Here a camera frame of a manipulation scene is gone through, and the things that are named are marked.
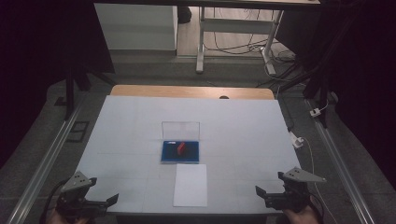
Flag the white paper sheet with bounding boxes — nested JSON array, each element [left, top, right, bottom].
[[172, 163, 208, 208]]

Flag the aluminium rail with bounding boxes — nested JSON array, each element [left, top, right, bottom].
[[305, 98, 377, 224], [6, 102, 82, 224]]

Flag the black floor cables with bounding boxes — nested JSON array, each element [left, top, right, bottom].
[[204, 8, 297, 64]]

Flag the dark desk top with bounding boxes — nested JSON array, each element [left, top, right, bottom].
[[92, 0, 321, 11]]

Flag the black floor frame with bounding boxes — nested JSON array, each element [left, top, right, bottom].
[[65, 120, 91, 144]]

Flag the blue ink pad box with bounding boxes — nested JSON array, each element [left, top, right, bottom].
[[160, 120, 201, 164]]

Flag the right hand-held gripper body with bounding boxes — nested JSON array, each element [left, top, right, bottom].
[[264, 166, 327, 214]]

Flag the white table cover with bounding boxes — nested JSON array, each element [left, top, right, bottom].
[[76, 94, 302, 217]]

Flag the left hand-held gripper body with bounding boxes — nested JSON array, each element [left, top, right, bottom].
[[55, 170, 109, 218]]

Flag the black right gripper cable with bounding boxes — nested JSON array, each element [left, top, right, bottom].
[[308, 191, 325, 224]]

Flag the white plug adapter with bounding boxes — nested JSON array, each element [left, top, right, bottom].
[[289, 131, 304, 149]]

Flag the black metal stand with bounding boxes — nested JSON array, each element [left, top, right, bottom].
[[63, 60, 119, 121], [278, 12, 362, 129]]

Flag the white desk frame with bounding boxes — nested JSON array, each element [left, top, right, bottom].
[[194, 6, 285, 76]]

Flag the wooden table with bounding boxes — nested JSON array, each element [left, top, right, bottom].
[[109, 84, 276, 101]]

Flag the person's left hand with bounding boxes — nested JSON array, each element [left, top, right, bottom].
[[46, 208, 92, 224]]

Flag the white cabinet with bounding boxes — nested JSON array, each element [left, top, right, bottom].
[[93, 3, 178, 51]]

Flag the person's right hand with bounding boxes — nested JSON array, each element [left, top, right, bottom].
[[282, 204, 321, 224]]

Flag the thin white cable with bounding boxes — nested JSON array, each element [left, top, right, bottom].
[[302, 136, 339, 224]]

